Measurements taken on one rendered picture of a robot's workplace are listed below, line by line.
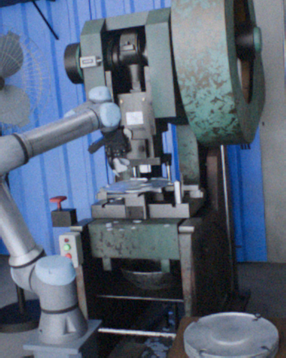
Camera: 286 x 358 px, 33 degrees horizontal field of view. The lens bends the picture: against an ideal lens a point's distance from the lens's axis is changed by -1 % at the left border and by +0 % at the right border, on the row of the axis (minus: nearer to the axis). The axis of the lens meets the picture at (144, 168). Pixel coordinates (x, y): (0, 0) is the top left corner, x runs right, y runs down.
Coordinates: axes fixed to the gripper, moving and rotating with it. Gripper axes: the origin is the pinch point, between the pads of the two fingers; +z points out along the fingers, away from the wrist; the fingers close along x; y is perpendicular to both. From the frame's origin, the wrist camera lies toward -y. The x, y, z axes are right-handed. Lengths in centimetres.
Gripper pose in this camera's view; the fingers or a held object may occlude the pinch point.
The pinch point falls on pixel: (117, 173)
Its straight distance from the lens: 188.1
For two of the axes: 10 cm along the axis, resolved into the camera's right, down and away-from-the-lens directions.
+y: 9.5, -0.6, -3.0
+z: 2.1, 8.3, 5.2
